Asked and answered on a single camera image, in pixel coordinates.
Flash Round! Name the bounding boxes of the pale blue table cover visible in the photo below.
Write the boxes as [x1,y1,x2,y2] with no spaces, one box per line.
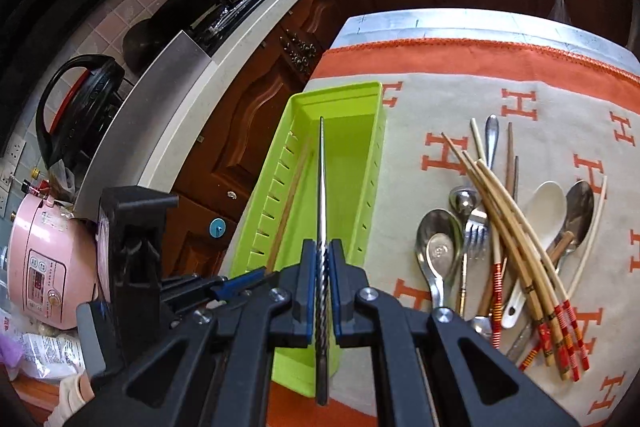
[330,9,633,62]

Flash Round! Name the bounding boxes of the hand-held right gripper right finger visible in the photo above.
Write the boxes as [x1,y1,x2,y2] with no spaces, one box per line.
[327,240,581,427]

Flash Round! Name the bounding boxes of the small metal spoon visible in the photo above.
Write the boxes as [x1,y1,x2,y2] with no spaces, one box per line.
[427,232,454,308]

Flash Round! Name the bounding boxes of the cream cloth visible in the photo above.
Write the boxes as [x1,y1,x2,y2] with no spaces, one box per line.
[59,374,96,414]

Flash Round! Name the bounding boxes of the black wok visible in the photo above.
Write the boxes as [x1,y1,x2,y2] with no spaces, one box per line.
[122,19,168,75]

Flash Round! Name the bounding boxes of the red yellow gas valve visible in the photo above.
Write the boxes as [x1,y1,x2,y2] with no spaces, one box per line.
[20,167,51,198]

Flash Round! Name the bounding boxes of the black pressure cooker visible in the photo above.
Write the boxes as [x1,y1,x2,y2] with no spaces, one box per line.
[35,54,128,170]

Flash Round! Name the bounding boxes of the white ceramic spoon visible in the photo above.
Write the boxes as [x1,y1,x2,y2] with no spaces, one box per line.
[501,180,569,329]

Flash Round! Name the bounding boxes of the metal tongs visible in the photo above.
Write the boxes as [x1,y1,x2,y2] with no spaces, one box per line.
[207,0,256,32]

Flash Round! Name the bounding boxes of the brown wooden kitchen cabinet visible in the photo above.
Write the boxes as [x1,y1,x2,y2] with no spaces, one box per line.
[160,0,633,278]

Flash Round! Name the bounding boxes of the purple bag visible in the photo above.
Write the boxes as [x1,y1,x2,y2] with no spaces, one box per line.
[0,332,21,369]

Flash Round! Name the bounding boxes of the white hanging plastic bag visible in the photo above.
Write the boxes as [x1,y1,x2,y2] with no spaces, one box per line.
[547,0,571,25]

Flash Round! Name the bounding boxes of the stainless steel panel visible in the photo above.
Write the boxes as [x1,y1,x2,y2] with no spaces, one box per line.
[74,31,217,224]

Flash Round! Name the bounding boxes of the white printed packet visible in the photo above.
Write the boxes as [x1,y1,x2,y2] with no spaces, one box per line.
[22,332,83,380]

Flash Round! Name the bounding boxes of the clear plastic bag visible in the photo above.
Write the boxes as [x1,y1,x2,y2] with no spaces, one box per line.
[50,162,76,204]

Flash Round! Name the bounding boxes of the silver metal chopstick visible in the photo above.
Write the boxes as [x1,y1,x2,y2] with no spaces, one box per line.
[315,117,331,408]

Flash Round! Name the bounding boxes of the orange beige printed blanket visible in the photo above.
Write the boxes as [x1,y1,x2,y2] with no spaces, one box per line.
[265,39,640,427]

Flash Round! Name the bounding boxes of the white kitchen countertop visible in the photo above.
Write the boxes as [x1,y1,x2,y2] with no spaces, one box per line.
[137,0,631,195]

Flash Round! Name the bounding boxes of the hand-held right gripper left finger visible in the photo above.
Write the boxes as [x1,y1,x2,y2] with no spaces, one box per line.
[62,240,321,427]

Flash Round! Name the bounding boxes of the dark brown chopstick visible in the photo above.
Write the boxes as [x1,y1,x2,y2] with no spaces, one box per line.
[505,122,515,204]

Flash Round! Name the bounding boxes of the brown wooden chopstick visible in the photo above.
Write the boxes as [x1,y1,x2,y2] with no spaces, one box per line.
[265,139,313,273]

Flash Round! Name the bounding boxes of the pale chopstick red striped end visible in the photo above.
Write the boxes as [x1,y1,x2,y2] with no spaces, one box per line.
[469,118,504,349]

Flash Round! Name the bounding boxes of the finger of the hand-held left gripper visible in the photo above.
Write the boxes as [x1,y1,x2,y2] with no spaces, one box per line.
[160,267,269,316]

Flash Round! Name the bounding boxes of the green plastic utensil tray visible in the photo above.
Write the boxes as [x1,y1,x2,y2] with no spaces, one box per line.
[220,82,388,400]

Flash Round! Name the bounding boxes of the ivory chopstick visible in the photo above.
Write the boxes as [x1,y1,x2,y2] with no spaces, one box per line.
[565,176,609,303]

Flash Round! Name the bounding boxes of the pink rice cooker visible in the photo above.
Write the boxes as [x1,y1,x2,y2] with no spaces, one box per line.
[7,194,113,333]

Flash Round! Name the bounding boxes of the brown wooden utensil handle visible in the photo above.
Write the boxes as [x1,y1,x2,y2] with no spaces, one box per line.
[545,231,575,261]

